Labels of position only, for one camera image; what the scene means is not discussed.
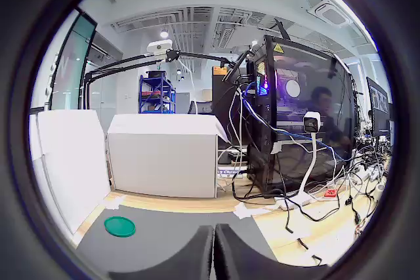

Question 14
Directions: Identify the white camera on gooseneck stand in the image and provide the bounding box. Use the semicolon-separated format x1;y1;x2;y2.
274;111;322;210

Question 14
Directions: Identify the blue metal shelf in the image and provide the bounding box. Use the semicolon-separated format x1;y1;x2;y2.
138;74;177;115

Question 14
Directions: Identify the white power strip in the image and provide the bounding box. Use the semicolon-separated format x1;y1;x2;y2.
354;164;385;181

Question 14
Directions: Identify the white cardboard box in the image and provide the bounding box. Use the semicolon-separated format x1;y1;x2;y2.
106;113;228;199

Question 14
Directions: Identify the black cable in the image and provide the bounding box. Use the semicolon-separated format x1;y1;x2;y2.
230;148;341;235

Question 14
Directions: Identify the green glass door panel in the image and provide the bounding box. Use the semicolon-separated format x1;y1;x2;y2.
48;9;98;111

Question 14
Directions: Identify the black boom arm with camera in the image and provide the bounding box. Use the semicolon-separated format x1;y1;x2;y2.
83;39;238;110

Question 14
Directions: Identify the tall white partition board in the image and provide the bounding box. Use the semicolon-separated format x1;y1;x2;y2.
30;108;113;235

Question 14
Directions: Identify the black glass computer case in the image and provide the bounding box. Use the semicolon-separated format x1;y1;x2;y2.
245;33;358;195

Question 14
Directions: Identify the round green lid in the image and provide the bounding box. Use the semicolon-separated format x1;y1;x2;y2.
104;216;137;238

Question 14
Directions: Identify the dark grey mat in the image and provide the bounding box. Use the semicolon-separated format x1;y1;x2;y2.
75;203;280;263

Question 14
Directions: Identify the white tape piece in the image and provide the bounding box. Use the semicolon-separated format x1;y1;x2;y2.
234;202;256;220
104;198;125;211

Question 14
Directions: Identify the black computer monitor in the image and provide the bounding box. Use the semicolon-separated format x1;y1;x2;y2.
365;76;394;137

